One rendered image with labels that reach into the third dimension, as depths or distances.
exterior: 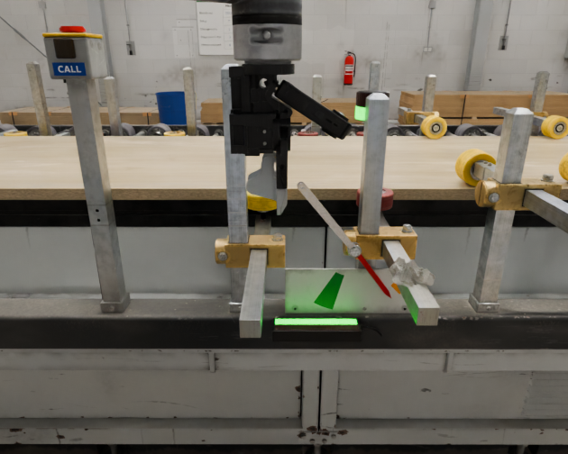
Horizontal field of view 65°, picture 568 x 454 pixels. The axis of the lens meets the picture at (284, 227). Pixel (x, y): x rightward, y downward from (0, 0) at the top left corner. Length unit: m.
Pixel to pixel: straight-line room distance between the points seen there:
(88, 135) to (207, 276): 0.47
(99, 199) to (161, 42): 7.42
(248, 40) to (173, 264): 0.69
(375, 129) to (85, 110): 0.50
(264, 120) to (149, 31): 7.73
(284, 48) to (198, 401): 1.08
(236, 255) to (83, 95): 0.38
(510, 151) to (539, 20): 8.12
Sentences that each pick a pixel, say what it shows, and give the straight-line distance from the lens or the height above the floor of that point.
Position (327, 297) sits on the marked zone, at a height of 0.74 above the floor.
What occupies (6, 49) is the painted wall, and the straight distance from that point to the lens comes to 9.27.
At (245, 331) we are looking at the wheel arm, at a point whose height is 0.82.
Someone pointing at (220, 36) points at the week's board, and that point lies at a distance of 8.03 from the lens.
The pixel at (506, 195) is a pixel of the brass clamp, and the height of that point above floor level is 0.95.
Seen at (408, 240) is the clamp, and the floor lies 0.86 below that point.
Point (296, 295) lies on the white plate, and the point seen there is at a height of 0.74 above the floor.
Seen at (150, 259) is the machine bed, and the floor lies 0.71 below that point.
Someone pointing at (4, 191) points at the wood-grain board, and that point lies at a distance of 1.21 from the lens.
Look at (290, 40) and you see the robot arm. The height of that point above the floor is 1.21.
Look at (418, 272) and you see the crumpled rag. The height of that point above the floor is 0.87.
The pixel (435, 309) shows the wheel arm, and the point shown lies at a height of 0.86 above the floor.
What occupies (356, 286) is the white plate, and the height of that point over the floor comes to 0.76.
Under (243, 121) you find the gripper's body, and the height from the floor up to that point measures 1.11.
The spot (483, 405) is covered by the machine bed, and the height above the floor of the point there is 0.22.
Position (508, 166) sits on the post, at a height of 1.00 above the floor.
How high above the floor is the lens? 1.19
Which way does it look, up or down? 21 degrees down
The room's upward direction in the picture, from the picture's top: straight up
